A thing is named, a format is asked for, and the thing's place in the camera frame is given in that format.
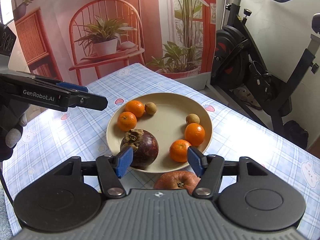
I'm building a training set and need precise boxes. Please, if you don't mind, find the person's left hand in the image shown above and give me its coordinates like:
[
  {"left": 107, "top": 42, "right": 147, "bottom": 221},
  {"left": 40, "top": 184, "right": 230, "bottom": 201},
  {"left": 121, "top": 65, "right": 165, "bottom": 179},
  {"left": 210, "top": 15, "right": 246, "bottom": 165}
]
[{"left": 0, "top": 97, "right": 31, "bottom": 162}]

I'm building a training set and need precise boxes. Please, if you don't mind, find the red apple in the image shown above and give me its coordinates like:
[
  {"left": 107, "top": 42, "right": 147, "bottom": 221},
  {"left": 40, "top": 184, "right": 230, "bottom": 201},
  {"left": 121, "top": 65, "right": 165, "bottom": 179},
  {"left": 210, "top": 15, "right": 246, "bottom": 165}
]
[{"left": 153, "top": 170, "right": 202, "bottom": 196}]

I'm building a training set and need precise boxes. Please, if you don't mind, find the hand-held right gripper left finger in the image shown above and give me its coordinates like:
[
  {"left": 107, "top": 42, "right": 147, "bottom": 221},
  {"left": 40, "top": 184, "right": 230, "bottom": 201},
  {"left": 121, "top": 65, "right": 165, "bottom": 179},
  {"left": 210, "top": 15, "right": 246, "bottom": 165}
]
[{"left": 54, "top": 146, "right": 134, "bottom": 198}]

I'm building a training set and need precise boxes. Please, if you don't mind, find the blue plaid tablecloth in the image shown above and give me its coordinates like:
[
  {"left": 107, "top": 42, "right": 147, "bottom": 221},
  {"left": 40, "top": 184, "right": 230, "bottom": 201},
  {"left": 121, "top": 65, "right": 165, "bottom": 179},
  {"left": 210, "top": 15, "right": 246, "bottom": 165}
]
[{"left": 2, "top": 62, "right": 320, "bottom": 240}]

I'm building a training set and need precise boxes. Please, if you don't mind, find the black cable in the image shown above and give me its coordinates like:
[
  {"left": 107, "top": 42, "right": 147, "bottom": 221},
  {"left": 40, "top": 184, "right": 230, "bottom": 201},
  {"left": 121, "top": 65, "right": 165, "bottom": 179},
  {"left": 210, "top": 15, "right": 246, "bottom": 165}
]
[{"left": 0, "top": 172, "right": 15, "bottom": 205}]

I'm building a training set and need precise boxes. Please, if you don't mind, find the printed wall backdrop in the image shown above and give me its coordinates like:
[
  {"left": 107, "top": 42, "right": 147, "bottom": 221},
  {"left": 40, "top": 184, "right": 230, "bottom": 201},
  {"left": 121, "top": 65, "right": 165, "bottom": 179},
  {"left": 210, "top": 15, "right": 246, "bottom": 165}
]
[{"left": 10, "top": 0, "right": 218, "bottom": 86}]

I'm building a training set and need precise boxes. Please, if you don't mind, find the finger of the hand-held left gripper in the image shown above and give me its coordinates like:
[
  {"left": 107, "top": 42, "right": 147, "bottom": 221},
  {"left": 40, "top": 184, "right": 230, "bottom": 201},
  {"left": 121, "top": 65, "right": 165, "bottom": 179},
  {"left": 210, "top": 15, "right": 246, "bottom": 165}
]
[
  {"left": 0, "top": 74, "right": 109, "bottom": 112},
  {"left": 15, "top": 71, "right": 88, "bottom": 94}
]

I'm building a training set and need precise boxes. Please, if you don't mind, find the purple mangosteen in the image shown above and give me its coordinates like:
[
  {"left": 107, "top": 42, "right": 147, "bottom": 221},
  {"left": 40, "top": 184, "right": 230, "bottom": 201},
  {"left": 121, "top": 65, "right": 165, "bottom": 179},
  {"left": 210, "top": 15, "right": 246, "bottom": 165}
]
[{"left": 120, "top": 128, "right": 159, "bottom": 169}]

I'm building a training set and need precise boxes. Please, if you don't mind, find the cream round plate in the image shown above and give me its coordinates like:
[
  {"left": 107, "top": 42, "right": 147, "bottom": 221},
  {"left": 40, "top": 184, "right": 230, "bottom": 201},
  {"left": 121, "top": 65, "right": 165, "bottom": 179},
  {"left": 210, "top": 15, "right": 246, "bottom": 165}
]
[{"left": 106, "top": 92, "right": 213, "bottom": 173}]

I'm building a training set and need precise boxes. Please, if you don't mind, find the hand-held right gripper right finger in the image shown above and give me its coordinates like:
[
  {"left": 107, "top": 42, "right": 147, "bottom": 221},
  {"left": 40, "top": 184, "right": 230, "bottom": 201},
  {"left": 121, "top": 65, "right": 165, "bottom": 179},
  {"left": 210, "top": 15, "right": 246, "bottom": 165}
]
[{"left": 187, "top": 146, "right": 265, "bottom": 198}]

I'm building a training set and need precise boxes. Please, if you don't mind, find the black exercise bike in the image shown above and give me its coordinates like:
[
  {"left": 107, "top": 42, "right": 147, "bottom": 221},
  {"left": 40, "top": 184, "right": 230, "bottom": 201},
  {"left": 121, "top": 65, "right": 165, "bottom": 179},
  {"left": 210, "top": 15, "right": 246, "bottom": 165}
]
[{"left": 209, "top": 0, "right": 320, "bottom": 132}]

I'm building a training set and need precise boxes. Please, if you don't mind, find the brown longan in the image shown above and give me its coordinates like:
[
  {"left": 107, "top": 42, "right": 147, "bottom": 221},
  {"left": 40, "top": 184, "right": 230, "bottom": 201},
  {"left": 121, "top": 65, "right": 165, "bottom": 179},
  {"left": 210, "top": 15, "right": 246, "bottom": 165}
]
[
  {"left": 185, "top": 113, "right": 201, "bottom": 125},
  {"left": 145, "top": 102, "right": 158, "bottom": 115}
]

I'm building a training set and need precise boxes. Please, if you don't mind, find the orange mandarin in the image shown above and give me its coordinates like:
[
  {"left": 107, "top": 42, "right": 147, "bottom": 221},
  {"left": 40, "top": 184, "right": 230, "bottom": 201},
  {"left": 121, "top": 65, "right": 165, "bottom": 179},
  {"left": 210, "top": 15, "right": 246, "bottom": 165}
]
[
  {"left": 117, "top": 111, "right": 138, "bottom": 132},
  {"left": 124, "top": 100, "right": 146, "bottom": 118},
  {"left": 184, "top": 123, "right": 206, "bottom": 147},
  {"left": 169, "top": 139, "right": 193, "bottom": 163}
]

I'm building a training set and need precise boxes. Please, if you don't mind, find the black bag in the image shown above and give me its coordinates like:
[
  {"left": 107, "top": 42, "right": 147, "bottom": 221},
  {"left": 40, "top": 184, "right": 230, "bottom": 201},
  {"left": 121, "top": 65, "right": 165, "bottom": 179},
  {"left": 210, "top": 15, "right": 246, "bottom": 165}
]
[{"left": 283, "top": 120, "right": 309, "bottom": 150}]

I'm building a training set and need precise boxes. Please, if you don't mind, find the pair of beige shoes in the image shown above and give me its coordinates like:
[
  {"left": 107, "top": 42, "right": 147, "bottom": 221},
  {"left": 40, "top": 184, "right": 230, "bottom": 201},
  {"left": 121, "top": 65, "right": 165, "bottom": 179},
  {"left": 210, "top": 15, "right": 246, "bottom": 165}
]
[{"left": 233, "top": 87, "right": 262, "bottom": 110}]

